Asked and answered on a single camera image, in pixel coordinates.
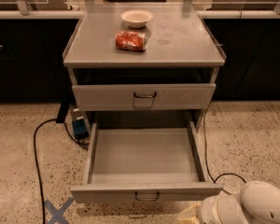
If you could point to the grey drawer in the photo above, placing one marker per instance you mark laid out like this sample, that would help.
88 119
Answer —
144 165
143 96

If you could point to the blue power box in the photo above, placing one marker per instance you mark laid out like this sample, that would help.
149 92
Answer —
79 127

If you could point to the grey top drawer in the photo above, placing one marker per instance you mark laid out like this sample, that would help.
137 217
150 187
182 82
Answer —
143 96

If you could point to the blue tape cross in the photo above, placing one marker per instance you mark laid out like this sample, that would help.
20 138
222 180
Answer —
57 214

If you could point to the white bowl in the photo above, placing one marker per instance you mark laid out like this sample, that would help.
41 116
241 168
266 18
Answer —
136 18

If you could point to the dark counter with cabinets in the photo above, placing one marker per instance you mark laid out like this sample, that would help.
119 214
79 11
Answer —
32 68

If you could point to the grey drawer cabinet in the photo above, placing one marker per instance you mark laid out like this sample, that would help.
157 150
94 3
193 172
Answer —
180 50

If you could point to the red soda can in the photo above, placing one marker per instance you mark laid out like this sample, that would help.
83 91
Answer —
131 40

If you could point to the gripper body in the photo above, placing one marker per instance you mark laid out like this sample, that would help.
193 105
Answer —
208 211

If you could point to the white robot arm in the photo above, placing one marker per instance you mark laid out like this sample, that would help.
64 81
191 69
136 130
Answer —
257 202

